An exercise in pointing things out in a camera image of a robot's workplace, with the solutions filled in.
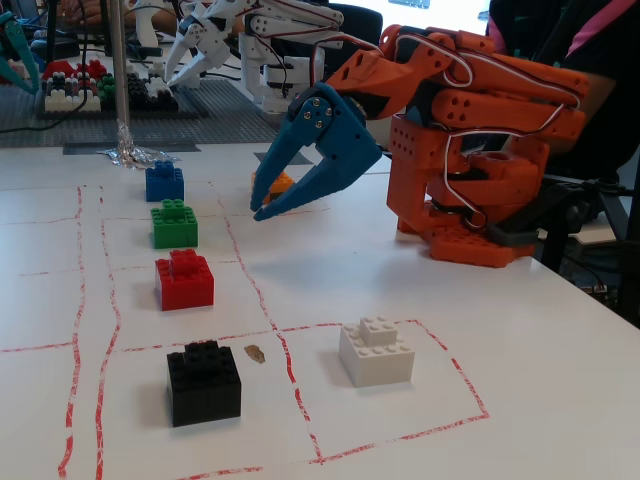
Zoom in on white arm servo cable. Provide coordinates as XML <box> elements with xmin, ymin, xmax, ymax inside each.
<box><xmin>439</xmin><ymin>29</ymin><xmax>584</xmax><ymax>231</ymax></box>

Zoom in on black brick pile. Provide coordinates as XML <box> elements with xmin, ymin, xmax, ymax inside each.
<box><xmin>124</xmin><ymin>72</ymin><xmax>180</xmax><ymax>113</ymax></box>

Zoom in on dark office chair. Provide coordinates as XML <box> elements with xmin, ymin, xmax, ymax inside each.
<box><xmin>319</xmin><ymin>3</ymin><xmax>385</xmax><ymax>56</ymax></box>

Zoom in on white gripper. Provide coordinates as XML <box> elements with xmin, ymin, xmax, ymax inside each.
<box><xmin>164</xmin><ymin>0</ymin><xmax>246</xmax><ymax>88</ymax></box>

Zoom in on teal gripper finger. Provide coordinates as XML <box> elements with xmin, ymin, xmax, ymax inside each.
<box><xmin>0</xmin><ymin>13</ymin><xmax>42</xmax><ymax>97</ymax></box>

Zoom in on crumpled aluminium foil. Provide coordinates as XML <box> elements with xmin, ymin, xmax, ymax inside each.
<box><xmin>97</xmin><ymin>119</ymin><xmax>182</xmax><ymax>171</ymax></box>

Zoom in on pile of lego bricks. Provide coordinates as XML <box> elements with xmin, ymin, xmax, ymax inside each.
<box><xmin>37</xmin><ymin>79</ymin><xmax>211</xmax><ymax>121</ymax></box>

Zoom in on black toy brick block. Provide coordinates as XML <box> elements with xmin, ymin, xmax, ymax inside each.
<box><xmin>165</xmin><ymin>339</ymin><xmax>243</xmax><ymax>429</ymax></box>

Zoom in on background person forearm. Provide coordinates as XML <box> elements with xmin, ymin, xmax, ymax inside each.
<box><xmin>149</xmin><ymin>7</ymin><xmax>194</xmax><ymax>36</ymax></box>

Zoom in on motor control board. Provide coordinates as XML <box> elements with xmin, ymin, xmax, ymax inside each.
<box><xmin>582</xmin><ymin>282</ymin><xmax>621</xmax><ymax>307</ymax></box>

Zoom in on white brick row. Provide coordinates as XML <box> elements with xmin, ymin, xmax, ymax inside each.
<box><xmin>43</xmin><ymin>89</ymin><xmax>102</xmax><ymax>113</ymax></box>

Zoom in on blue toy brick block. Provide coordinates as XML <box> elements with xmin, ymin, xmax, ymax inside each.
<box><xmin>145</xmin><ymin>159</ymin><xmax>186</xmax><ymax>204</ymax></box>

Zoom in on grey studded baseplate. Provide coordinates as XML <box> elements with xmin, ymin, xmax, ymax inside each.
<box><xmin>0</xmin><ymin>77</ymin><xmax>284</xmax><ymax>149</ymax></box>

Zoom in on person in black shirt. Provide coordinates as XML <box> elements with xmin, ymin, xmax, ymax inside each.
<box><xmin>487</xmin><ymin>0</ymin><xmax>640</xmax><ymax>186</ymax></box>

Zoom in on metal pole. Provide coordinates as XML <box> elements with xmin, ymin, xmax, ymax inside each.
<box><xmin>110</xmin><ymin>0</ymin><xmax>132</xmax><ymax>127</ymax></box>

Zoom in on grey table clamp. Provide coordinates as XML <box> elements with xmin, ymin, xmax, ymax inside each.
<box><xmin>485</xmin><ymin>197</ymin><xmax>561</xmax><ymax>250</ymax></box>

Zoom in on white toy brick block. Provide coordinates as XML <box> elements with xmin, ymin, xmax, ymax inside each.
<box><xmin>337</xmin><ymin>315</ymin><xmax>416</xmax><ymax>389</ymax></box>

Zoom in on red brick pile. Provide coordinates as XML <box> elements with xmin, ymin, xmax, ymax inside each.
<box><xmin>42</xmin><ymin>58</ymin><xmax>109</xmax><ymax>84</ymax></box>

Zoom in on grey tape strip under foil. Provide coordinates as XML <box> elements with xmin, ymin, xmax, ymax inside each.
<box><xmin>63</xmin><ymin>141</ymin><xmax>202</xmax><ymax>157</ymax></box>

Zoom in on small white bricks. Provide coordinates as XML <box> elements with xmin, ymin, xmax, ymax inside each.
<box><xmin>144</xmin><ymin>74</ymin><xmax>176</xmax><ymax>99</ymax></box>

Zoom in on red toy brick block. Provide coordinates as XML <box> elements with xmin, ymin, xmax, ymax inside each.
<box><xmin>154</xmin><ymin>248</ymin><xmax>216</xmax><ymax>312</ymax></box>

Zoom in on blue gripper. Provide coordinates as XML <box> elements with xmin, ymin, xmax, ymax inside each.
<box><xmin>248</xmin><ymin>82</ymin><xmax>384</xmax><ymax>222</ymax></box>

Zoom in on grey square marker patch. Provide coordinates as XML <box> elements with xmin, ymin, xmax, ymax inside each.
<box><xmin>253</xmin><ymin>149</ymin><xmax>315</xmax><ymax>167</ymax></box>

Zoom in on green toy brick block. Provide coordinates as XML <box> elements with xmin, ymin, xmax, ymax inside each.
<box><xmin>150</xmin><ymin>198</ymin><xmax>200</xmax><ymax>250</ymax></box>

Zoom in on orange toy brick block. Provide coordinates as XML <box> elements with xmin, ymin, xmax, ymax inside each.
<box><xmin>249</xmin><ymin>169</ymin><xmax>297</xmax><ymax>206</ymax></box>

